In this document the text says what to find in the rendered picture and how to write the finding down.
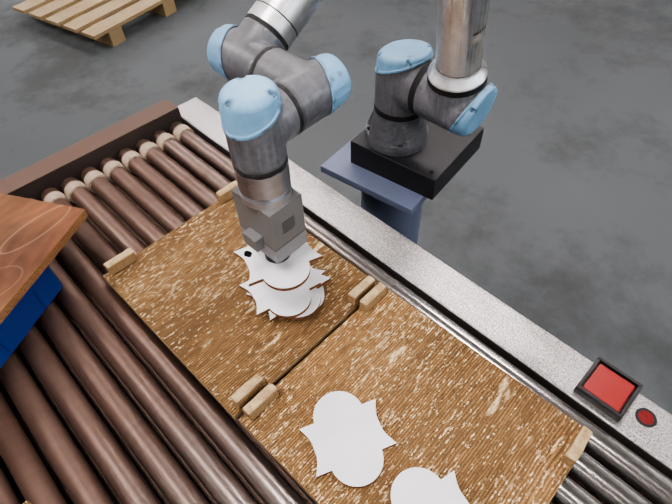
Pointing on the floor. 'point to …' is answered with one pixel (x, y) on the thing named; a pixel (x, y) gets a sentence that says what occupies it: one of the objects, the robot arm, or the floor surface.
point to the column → (378, 194)
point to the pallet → (85, 25)
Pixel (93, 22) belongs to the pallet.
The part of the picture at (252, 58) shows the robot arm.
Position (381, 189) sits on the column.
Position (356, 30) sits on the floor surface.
